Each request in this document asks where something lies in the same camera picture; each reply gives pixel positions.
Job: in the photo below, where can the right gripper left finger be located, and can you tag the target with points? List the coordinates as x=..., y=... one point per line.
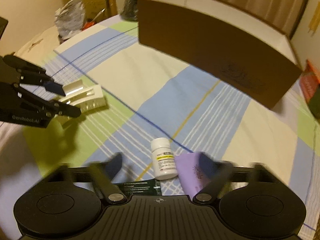
x=102, y=175

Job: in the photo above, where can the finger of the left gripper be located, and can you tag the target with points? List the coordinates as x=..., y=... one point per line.
x=54, y=87
x=64, y=109

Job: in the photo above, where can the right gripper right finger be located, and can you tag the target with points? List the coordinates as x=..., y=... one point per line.
x=219, y=174

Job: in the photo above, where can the white plastic clip holder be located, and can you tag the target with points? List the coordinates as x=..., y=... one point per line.
x=87, y=98

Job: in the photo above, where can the purple cream tube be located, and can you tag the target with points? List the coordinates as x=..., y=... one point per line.
x=191, y=177

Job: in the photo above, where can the dark green sachet packet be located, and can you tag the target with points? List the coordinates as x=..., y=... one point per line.
x=151, y=187

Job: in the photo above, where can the white pill bottle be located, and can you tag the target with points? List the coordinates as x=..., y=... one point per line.
x=163, y=162

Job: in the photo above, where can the crumpled white plastic bag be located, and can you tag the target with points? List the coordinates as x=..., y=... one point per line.
x=69, y=19

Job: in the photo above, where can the cardboard carton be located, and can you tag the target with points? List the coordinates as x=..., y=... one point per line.
x=96, y=9

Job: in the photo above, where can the dark wrapped noodle bowl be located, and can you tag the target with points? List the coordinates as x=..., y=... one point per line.
x=130, y=11

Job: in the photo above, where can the brown cardboard box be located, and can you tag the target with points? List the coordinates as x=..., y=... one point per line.
x=225, y=41

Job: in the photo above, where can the red instant noodle bowl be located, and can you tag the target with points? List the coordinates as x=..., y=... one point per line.
x=309, y=84

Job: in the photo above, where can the yellow wall ornament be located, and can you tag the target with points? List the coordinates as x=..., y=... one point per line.
x=314, y=23

